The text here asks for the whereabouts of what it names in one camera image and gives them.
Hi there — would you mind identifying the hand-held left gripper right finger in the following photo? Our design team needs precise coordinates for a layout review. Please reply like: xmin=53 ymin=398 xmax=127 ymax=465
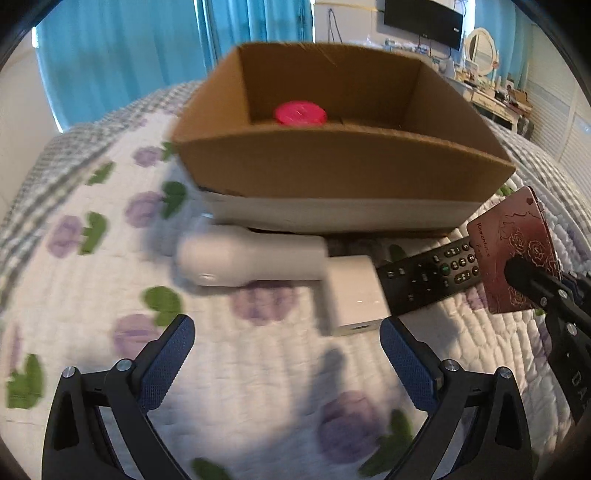
xmin=379 ymin=318 xmax=537 ymax=480

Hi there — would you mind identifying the dark red rose-print card box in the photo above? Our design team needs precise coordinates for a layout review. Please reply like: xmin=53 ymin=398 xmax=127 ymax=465
xmin=466 ymin=186 xmax=563 ymax=315

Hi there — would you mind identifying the white dressing table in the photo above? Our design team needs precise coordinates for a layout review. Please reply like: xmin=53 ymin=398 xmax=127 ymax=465
xmin=455 ymin=69 xmax=533 ymax=136

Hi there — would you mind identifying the white power adapter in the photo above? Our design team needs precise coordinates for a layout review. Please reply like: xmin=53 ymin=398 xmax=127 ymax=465
xmin=313 ymin=255 xmax=392 ymax=336

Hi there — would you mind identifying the black wall television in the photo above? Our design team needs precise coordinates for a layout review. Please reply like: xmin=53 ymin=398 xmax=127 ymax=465
xmin=383 ymin=0 xmax=464 ymax=51

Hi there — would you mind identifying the black remote control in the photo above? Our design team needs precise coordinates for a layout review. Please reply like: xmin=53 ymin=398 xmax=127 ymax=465
xmin=375 ymin=236 xmax=485 ymax=318

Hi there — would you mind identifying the white oval vanity mirror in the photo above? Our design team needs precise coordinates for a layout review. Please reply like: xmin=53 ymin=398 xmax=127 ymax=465
xmin=464 ymin=27 xmax=501 ymax=77

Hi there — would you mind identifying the blue window curtain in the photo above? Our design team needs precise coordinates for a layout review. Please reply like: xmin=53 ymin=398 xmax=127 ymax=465
xmin=33 ymin=0 xmax=315 ymax=134
xmin=475 ymin=0 xmax=533 ymax=90

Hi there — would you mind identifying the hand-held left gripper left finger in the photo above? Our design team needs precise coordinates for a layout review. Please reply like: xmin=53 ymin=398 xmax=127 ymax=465
xmin=41 ymin=314 xmax=197 ymax=480

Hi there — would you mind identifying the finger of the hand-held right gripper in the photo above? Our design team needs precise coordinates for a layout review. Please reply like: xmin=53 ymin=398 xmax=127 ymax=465
xmin=505 ymin=255 xmax=591 ymax=334
xmin=560 ymin=271 xmax=591 ymax=305

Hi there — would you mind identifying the pink round lid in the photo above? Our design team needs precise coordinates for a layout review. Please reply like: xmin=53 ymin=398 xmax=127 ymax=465
xmin=272 ymin=100 xmax=328 ymax=127

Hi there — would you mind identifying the brown cardboard box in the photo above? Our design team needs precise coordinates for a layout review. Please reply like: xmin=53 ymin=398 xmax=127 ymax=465
xmin=171 ymin=42 xmax=516 ymax=237

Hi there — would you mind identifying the white handheld device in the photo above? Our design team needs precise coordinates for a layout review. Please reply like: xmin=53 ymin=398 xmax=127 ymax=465
xmin=177 ymin=224 xmax=329 ymax=288

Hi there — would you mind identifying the floral quilted bed cover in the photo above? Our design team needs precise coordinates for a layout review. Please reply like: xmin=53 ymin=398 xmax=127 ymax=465
xmin=0 ymin=79 xmax=591 ymax=480

